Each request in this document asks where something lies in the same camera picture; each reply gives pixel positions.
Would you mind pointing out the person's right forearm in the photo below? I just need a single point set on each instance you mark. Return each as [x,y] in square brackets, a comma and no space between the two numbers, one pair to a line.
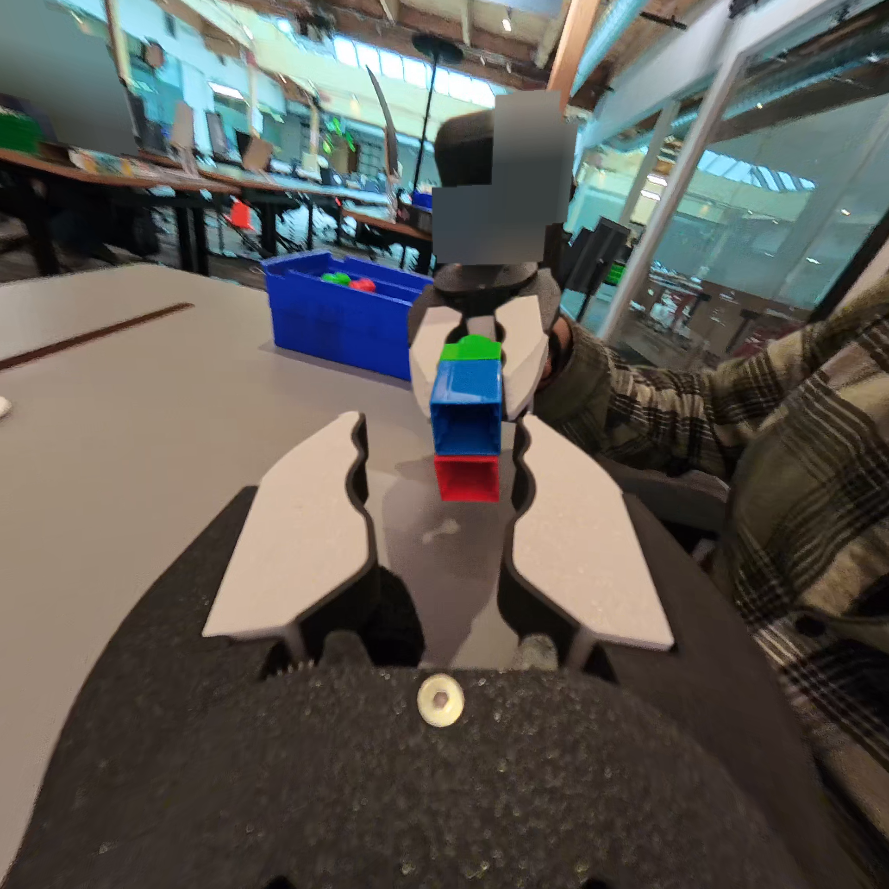
[694,403]

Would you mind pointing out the black pole lamp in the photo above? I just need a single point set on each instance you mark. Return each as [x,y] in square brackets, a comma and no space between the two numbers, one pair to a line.
[437,45]

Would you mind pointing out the small blue mega block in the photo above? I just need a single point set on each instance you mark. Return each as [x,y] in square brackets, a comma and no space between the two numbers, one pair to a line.
[465,382]

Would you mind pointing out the blue plastic bin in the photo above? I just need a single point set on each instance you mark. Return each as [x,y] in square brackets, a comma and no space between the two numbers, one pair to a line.
[333,326]

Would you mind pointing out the grey office chair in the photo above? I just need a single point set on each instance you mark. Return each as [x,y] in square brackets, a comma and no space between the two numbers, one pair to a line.
[667,500]

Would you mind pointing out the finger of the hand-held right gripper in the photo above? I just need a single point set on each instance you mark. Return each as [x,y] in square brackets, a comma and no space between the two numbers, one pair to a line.
[524,347]
[423,347]

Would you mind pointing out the small red mega block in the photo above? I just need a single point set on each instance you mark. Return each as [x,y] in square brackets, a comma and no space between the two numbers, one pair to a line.
[465,479]

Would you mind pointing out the large green mega block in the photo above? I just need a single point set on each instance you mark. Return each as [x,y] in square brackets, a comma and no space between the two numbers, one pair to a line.
[335,278]

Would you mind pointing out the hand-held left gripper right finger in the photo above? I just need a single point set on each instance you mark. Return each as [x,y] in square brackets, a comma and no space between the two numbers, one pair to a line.
[590,555]

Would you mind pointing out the orange cone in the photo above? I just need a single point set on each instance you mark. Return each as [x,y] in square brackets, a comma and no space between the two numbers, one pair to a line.
[241,217]

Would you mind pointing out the large red mega block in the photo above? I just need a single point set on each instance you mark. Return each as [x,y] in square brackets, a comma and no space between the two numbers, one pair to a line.
[362,285]

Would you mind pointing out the person's right hand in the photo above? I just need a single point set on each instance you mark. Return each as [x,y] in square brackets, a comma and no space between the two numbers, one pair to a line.
[562,354]

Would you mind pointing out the green two-stud mega block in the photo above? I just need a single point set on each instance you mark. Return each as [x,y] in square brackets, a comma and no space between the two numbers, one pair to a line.
[472,347]

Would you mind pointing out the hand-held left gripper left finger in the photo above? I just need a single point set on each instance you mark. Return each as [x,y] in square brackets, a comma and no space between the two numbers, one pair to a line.
[298,549]

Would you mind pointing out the background office desk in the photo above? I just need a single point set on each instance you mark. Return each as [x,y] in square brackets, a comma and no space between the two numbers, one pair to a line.
[139,182]

